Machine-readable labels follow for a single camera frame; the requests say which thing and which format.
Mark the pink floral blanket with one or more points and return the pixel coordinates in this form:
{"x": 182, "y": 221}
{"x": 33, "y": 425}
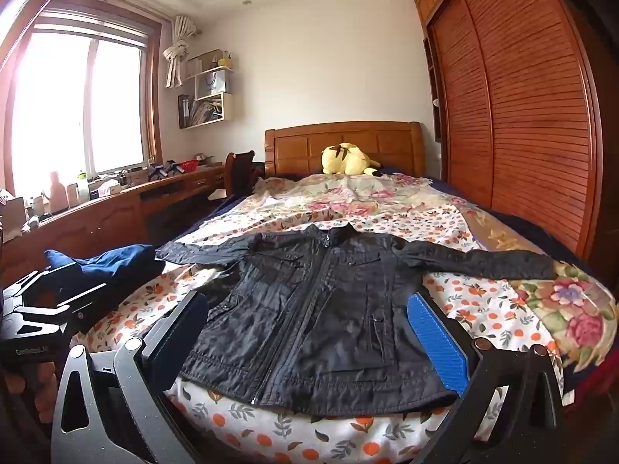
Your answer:
{"x": 367, "y": 198}

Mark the white wall shelf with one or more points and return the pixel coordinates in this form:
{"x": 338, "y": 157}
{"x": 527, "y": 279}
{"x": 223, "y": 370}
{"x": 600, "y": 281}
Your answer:
{"x": 213, "y": 106}

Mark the black device on desk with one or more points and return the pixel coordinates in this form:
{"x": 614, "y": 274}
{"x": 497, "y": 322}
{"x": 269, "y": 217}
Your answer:
{"x": 162, "y": 169}

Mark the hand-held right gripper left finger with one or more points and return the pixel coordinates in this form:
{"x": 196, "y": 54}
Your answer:
{"x": 176, "y": 341}

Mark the wooden desk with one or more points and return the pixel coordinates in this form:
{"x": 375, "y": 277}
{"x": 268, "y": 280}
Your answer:
{"x": 111, "y": 212}

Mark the wooden framed window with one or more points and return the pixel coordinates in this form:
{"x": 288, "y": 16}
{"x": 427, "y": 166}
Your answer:
{"x": 82, "y": 101}

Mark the wooden chair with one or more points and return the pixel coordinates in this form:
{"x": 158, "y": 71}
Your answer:
{"x": 239, "y": 174}

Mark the red basket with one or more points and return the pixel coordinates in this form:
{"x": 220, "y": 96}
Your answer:
{"x": 189, "y": 165}

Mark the white paper bag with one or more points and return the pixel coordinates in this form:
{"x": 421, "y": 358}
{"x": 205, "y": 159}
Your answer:
{"x": 211, "y": 83}

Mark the cardboard box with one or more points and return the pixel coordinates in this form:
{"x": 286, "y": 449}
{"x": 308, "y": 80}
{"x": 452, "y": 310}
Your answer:
{"x": 12, "y": 212}

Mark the wooden bed with floral sheet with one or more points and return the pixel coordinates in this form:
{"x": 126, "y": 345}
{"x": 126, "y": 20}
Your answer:
{"x": 483, "y": 309}

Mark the wooden louvered wardrobe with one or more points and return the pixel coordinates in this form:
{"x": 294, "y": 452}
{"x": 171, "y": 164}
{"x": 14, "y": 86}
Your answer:
{"x": 517, "y": 106}

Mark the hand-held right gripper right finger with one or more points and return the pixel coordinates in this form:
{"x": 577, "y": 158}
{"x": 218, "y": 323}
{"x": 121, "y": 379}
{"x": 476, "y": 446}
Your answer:
{"x": 433, "y": 343}

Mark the yellow plush toy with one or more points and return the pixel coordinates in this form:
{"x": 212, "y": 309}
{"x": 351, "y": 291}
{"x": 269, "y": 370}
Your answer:
{"x": 346, "y": 159}

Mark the tied beige curtain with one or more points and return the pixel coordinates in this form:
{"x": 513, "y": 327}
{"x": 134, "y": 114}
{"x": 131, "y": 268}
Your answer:
{"x": 176, "y": 53}

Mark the wooden bed headboard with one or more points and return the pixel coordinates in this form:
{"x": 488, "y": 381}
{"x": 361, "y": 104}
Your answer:
{"x": 295, "y": 150}

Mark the dark blue garment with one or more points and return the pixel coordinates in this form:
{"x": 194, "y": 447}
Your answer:
{"x": 121, "y": 263}

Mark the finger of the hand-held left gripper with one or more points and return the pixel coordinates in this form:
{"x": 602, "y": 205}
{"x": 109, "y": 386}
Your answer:
{"x": 46, "y": 283}
{"x": 84, "y": 307}

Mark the black jacket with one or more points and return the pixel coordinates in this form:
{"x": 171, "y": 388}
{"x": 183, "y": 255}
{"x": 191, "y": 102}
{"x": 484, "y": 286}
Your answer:
{"x": 314, "y": 309}

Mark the brown bottle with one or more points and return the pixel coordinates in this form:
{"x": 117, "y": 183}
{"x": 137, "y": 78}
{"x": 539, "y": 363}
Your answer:
{"x": 57, "y": 193}

